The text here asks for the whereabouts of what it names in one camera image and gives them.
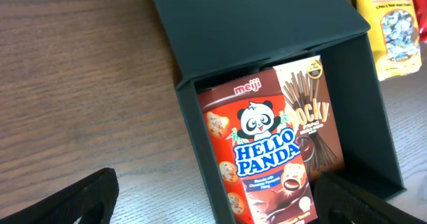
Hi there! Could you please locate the red Hacks candy bag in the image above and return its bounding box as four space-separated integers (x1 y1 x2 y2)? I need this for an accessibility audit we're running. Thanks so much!
413 0 427 42

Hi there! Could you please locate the red Hello Panda box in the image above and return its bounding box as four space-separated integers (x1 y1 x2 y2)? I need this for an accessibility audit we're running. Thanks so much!
198 69 318 223

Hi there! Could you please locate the dark green open box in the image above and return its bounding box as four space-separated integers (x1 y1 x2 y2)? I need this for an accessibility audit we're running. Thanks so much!
153 0 405 223

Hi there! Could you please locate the brown Pocky box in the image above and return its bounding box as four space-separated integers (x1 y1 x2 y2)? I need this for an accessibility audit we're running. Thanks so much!
274 55 344 181

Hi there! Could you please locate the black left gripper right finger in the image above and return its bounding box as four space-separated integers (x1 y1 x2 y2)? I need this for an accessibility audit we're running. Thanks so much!
314 173 426 224

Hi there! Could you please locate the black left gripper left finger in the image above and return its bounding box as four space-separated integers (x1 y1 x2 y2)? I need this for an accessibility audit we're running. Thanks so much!
1 168 119 224

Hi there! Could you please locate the yellow Hacks candy bag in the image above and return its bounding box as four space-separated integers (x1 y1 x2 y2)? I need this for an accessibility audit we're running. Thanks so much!
356 0 422 81

